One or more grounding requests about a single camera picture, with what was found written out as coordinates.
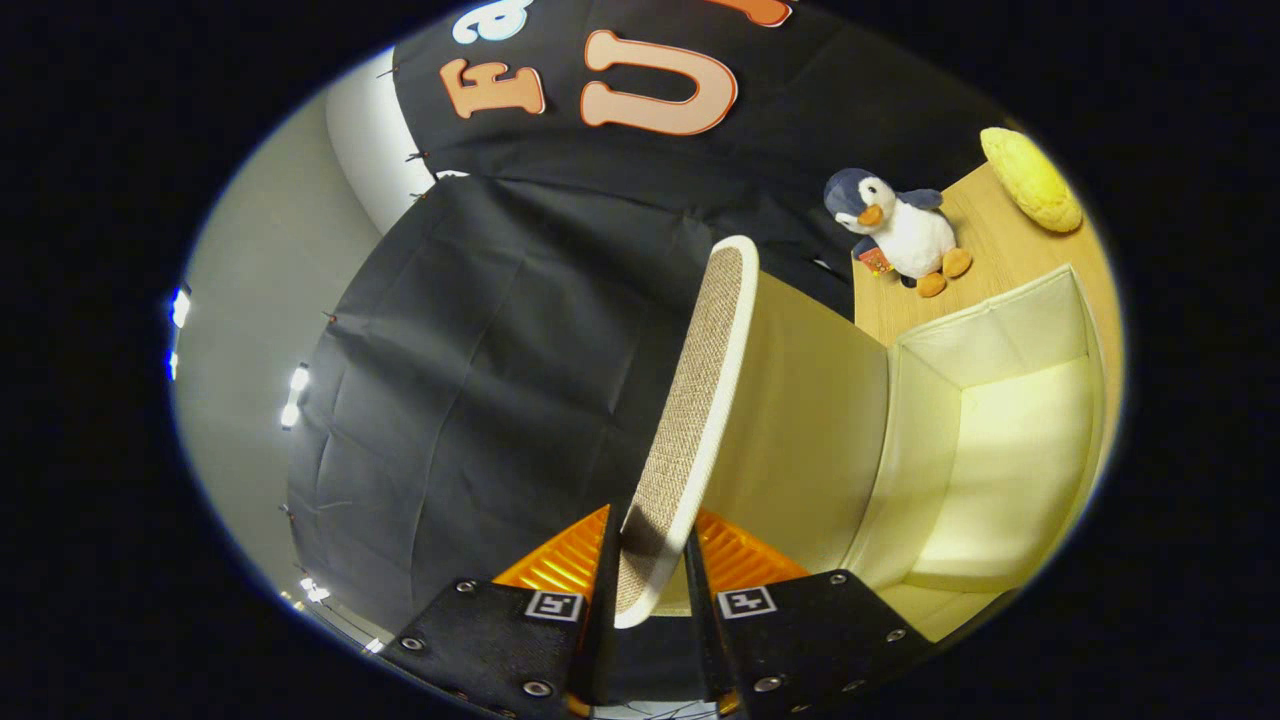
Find yellow bread-shaped plush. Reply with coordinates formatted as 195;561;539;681
980;127;1083;234

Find cream fabric storage box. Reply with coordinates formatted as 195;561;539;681
845;265;1107;643

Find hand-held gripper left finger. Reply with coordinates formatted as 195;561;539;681
376;503;625;720

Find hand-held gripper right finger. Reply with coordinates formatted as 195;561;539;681
683;506;938;720

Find small ceiling light panel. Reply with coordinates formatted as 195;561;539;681
281;364;312;430

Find blue and white penguin plush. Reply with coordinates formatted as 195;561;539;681
823;167;973;299

